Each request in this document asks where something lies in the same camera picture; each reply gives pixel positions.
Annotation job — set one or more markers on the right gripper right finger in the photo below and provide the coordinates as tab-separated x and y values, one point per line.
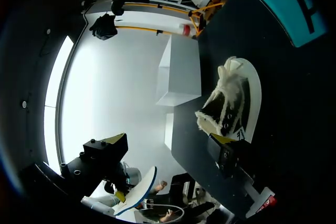
223	155

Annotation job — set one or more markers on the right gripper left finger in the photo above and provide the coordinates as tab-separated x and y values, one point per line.
97	161

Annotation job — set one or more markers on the person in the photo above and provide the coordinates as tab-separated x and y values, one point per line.
160	186

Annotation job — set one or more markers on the teal box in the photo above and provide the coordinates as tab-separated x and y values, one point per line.
283	3

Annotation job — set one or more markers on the black shoe with white fleece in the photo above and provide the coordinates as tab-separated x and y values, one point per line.
231	103

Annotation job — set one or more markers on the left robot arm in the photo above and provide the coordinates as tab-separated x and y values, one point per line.
101	203

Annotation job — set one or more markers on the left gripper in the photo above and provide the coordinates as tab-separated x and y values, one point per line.
119	179

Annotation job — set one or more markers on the white shoebox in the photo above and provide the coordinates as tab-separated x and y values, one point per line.
181	77

